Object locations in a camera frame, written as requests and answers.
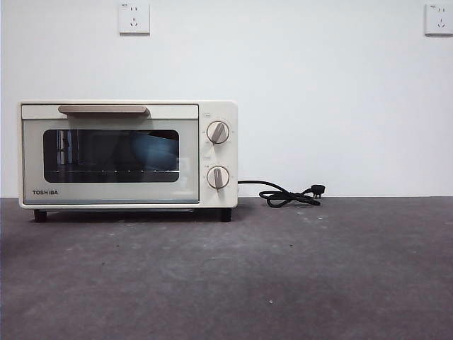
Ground blue ribbed bowl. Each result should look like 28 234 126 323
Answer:
129 130 178 171

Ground glass oven door with handle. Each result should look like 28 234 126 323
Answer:
21 103 200 205

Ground oven knob nearest oven feet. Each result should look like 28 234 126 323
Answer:
205 165 231 192

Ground cream toaster oven housing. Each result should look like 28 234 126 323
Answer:
18 99 239 223

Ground oven knob under small label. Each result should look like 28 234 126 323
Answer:
205 120 231 145

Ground black oven power cord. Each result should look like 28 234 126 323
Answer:
237 179 327 208

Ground metal wire oven rack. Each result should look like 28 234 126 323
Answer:
45 168 178 176

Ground white wall socket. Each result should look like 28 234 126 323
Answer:
424 3 453 37
118 2 151 36

